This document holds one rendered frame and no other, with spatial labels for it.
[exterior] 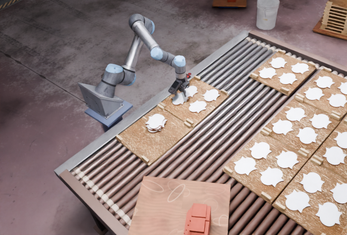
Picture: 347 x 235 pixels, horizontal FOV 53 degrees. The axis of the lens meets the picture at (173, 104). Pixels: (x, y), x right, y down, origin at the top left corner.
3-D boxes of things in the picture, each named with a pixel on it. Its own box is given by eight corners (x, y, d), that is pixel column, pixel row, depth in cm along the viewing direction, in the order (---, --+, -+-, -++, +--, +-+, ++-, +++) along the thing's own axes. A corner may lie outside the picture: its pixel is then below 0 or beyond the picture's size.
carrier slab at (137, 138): (115, 139, 238) (114, 137, 237) (158, 106, 257) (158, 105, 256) (149, 166, 219) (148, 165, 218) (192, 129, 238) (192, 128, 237)
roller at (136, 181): (103, 207, 206) (101, 203, 203) (281, 53, 298) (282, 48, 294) (108, 212, 204) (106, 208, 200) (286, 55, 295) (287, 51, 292)
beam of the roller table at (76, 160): (56, 175, 228) (53, 170, 224) (243, 35, 326) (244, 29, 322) (63, 183, 224) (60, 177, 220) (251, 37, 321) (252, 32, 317)
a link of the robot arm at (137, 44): (110, 80, 264) (135, 13, 259) (123, 83, 277) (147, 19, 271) (120, 85, 258) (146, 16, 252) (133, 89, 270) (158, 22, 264)
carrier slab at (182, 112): (158, 106, 258) (158, 104, 257) (194, 78, 277) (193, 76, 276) (193, 128, 239) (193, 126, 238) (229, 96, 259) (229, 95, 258)
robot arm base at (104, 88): (90, 88, 254) (95, 76, 253) (103, 91, 268) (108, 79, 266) (104, 96, 248) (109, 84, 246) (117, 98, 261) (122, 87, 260)
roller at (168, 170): (113, 218, 201) (111, 214, 197) (292, 58, 292) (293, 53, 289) (119, 223, 198) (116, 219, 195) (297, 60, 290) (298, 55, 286)
